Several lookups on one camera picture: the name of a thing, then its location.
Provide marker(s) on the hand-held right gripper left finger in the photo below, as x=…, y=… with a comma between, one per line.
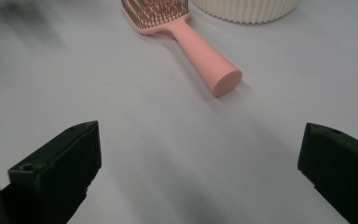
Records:
x=52, y=174

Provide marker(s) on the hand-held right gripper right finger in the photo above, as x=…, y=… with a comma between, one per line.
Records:
x=341, y=168

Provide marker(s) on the white ribbed plastic basket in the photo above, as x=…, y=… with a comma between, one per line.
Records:
x=245, y=11

